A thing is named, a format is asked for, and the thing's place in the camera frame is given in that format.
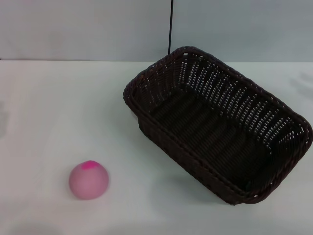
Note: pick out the pink peach toy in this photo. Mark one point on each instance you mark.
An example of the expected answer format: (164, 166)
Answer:
(88, 182)

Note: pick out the black vertical wall strip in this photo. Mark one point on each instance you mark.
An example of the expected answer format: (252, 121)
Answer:
(170, 24)

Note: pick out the dark brown woven basket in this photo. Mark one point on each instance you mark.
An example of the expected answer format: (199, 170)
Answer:
(207, 127)

